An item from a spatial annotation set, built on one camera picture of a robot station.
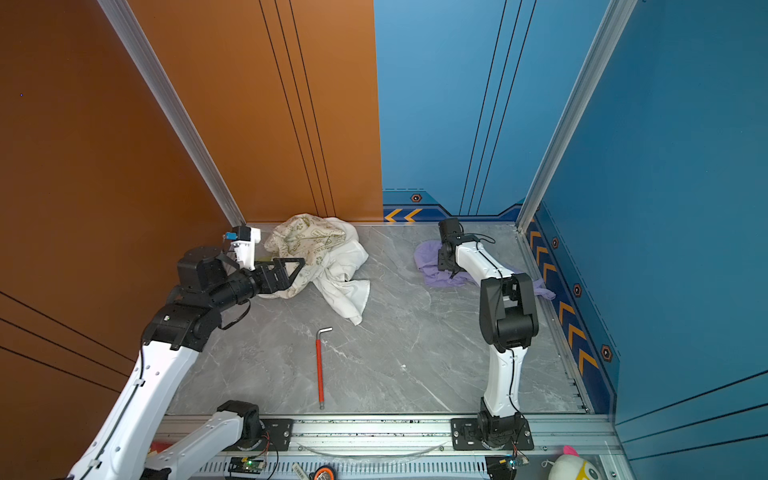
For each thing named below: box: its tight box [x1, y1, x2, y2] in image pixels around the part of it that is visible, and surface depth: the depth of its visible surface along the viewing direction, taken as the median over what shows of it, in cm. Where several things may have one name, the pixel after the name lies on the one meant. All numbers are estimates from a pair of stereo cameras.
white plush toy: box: [548, 445, 602, 480], surface depth 65 cm
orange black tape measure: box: [314, 465, 336, 480], surface depth 67 cm
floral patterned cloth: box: [260, 214, 346, 299], surface depth 107 cm
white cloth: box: [313, 218, 371, 326], surface depth 101 cm
